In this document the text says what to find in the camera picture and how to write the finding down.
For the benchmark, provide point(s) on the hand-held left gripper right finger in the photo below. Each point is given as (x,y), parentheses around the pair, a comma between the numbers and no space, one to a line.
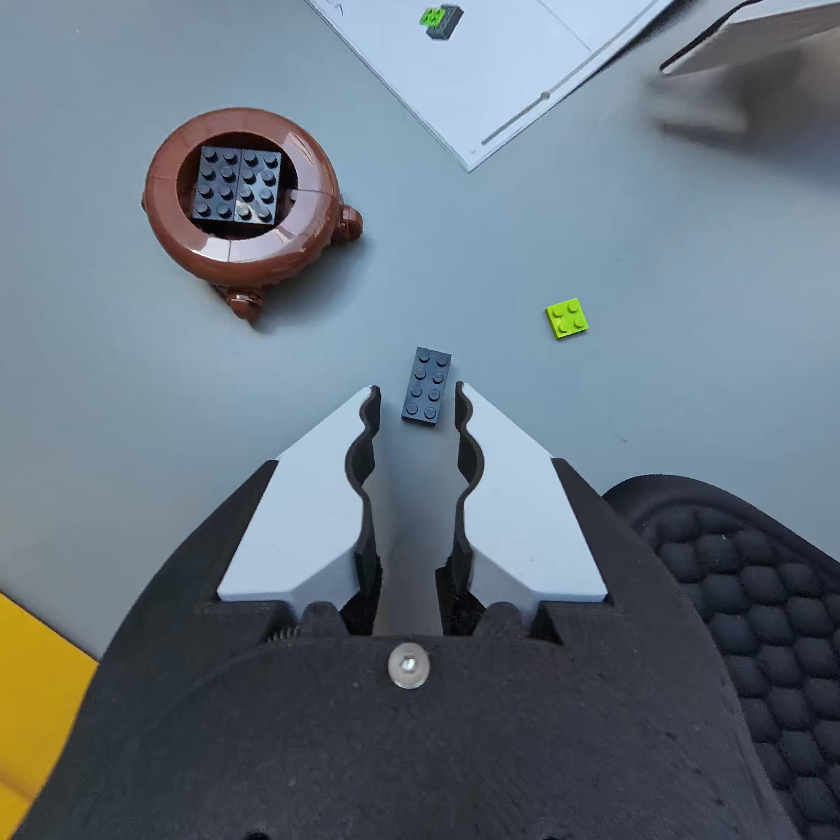
(531,525)

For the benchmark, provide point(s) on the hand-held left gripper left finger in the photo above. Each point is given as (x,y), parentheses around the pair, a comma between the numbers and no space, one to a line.
(295,525)

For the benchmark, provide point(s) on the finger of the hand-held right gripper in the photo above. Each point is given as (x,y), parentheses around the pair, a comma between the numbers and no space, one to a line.
(754,33)

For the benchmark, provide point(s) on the black toy brick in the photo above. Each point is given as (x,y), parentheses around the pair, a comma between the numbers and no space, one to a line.
(426,386)

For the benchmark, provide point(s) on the lime green square toy plate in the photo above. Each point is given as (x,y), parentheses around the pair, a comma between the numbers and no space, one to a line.
(566,319)

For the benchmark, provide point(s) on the building instruction booklet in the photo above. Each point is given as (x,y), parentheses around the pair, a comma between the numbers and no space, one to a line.
(492,65)

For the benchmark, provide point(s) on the round brown black brick base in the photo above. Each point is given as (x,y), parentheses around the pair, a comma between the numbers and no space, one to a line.
(243,249)

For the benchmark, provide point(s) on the yellow plastic bin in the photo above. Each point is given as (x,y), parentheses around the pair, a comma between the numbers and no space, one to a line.
(39,689)

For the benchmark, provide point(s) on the black textured wrist pad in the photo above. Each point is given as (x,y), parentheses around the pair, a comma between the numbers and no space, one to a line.
(754,590)

